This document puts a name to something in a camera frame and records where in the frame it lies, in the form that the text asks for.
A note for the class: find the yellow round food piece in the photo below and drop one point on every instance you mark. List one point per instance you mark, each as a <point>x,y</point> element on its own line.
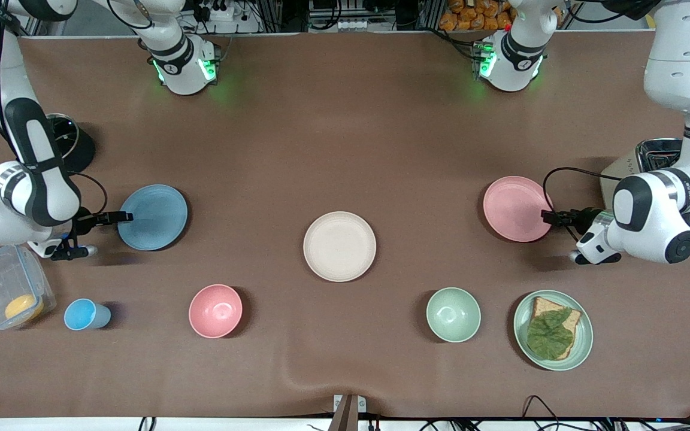
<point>23,307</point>

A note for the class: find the green plate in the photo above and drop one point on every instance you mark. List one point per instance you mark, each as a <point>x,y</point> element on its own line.
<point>584,341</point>

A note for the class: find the clear plastic container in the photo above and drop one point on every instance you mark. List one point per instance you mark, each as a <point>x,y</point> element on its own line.
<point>3,281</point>

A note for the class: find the green bowl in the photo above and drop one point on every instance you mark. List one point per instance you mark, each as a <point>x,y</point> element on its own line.
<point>453,314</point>

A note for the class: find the green lettuce leaf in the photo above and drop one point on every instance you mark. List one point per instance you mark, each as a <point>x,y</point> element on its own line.
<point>548,338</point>

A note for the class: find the bag of orange snacks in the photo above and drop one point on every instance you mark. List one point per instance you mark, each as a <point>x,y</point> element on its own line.
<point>477,15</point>

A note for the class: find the toast with lettuce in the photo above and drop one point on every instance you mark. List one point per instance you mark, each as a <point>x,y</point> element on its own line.
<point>541,306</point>

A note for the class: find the white power strip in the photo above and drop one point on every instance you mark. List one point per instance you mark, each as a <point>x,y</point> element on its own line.
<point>225,15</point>

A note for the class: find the blue cup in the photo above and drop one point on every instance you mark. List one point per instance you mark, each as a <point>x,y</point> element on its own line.
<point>81,315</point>

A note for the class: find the pink bowl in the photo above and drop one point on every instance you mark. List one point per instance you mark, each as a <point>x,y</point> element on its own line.
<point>215,310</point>

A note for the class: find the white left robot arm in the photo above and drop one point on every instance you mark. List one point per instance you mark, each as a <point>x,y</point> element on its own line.
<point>656,221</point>

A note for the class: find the beige plate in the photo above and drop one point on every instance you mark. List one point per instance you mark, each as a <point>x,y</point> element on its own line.
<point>339,246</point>

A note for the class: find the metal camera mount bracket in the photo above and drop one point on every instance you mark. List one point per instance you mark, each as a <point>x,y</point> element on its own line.
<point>348,412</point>

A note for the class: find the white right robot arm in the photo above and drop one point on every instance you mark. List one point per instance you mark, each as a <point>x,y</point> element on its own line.
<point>39,179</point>

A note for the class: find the glass lid with blue knob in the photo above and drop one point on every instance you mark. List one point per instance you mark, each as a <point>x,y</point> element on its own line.
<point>63,134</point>

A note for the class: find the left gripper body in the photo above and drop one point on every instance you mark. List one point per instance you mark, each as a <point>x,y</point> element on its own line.
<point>582,216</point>

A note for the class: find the blue plate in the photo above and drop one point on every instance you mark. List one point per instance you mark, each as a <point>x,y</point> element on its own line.
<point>156,218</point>

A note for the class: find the silver toaster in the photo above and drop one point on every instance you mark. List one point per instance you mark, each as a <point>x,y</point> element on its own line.
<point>656,152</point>

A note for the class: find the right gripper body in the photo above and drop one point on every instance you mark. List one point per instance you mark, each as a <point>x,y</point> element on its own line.
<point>85,223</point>

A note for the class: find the pink plate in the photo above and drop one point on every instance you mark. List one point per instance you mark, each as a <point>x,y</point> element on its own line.
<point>516,208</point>

